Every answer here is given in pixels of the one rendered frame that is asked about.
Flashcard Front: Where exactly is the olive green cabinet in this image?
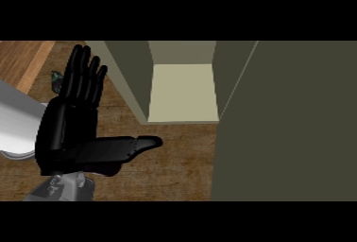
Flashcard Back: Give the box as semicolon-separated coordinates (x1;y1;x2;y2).
84;41;260;126

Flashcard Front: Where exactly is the dark olive cabinet door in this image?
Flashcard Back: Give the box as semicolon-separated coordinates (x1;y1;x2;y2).
210;41;357;202

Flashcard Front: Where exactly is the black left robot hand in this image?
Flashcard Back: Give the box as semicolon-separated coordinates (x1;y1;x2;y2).
34;43;166;178

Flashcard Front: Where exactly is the dark green wine bottle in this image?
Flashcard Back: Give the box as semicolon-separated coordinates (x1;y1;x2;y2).
49;70;64;95

